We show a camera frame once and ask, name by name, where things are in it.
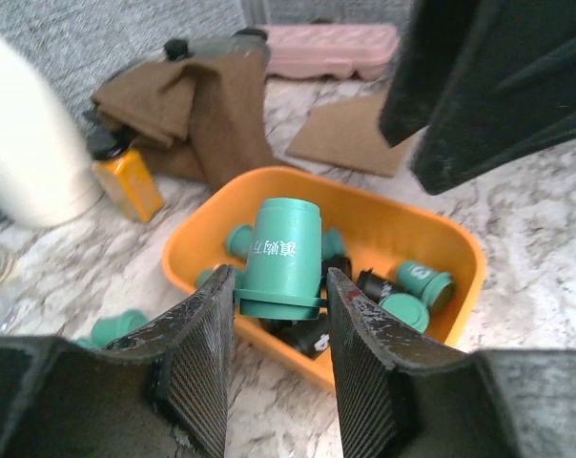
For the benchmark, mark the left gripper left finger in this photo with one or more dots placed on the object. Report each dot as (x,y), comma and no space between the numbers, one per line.
(159,391)

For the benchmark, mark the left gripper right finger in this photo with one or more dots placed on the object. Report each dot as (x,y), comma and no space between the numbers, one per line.
(402,394)

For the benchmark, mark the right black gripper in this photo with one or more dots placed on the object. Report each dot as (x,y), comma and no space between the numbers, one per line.
(485,82)

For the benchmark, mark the brown cork mat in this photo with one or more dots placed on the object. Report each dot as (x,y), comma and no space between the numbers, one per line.
(346,134)

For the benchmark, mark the orange plastic storage basket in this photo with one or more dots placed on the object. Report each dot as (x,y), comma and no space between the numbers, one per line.
(379,234)

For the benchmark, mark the teal capsule with lettering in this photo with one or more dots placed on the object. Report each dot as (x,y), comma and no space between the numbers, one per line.
(282,279)

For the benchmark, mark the black coffee capsule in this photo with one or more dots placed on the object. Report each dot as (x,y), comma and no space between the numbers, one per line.
(310,338)

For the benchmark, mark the teal capsule numbered three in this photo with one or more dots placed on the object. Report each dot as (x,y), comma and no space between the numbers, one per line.
(434,288)

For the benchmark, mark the pink egg tray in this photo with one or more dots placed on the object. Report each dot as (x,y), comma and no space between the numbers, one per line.
(338,50)

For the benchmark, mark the orange spice bottle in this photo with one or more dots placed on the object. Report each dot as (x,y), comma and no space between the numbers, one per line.
(124,176)

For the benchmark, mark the steel pot with lid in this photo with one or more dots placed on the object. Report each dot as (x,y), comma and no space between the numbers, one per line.
(245,40)

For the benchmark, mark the white thermos jug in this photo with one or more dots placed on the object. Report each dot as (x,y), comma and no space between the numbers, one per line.
(46,175)

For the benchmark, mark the brown towel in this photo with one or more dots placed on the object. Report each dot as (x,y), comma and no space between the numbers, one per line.
(200,119)

